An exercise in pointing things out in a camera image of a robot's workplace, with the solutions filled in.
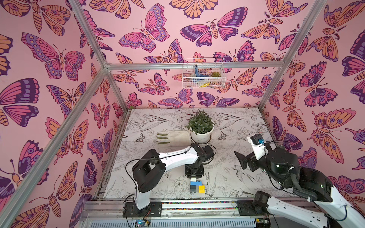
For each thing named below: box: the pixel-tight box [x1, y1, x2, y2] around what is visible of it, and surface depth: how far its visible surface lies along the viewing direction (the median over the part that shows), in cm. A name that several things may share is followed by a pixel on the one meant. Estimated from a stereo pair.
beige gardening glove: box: [155, 130, 192, 147], surface depth 105 cm
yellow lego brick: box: [198, 184, 206, 194], surface depth 79 cm
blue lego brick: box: [190, 180, 202, 186], surface depth 81 cm
